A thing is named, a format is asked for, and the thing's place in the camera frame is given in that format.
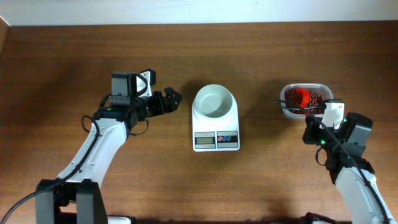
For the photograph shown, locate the red measuring scoop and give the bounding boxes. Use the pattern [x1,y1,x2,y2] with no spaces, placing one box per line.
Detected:
[296,88,311,109]

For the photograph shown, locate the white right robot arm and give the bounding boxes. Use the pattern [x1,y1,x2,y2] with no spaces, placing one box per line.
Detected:
[303,113,396,223]

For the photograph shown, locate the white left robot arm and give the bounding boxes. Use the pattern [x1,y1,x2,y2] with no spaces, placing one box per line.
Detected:
[35,87,182,223]

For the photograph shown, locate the white bowl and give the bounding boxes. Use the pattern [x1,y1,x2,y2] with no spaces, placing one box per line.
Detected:
[193,84,233,118]

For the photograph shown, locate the white digital kitchen scale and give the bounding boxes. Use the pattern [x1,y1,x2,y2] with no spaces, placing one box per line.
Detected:
[192,95,241,152]

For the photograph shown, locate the clear plastic container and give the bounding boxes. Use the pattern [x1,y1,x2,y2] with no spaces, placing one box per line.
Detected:
[279,82,334,121]

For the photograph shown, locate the red adzuki beans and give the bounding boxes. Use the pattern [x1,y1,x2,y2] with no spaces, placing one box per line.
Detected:
[284,88,323,114]

